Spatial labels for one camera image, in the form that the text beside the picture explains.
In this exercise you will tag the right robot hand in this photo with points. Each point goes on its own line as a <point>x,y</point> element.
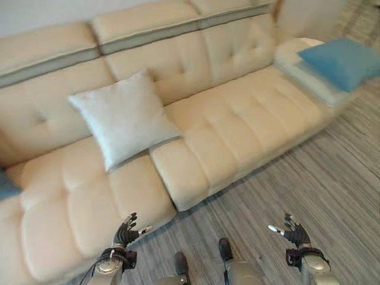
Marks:
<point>292,230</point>

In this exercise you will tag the pale grey square cushion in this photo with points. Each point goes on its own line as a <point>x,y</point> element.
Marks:
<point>124,118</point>

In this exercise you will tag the cream leather sofa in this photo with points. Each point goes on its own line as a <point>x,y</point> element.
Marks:
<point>231,124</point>

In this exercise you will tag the blue square cushion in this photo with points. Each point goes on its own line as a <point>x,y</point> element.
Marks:
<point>338,63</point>

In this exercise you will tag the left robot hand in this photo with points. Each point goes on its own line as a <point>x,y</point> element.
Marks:
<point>127,232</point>

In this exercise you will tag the blue cushion with dark edge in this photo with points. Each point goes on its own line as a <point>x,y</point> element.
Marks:
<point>6,185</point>

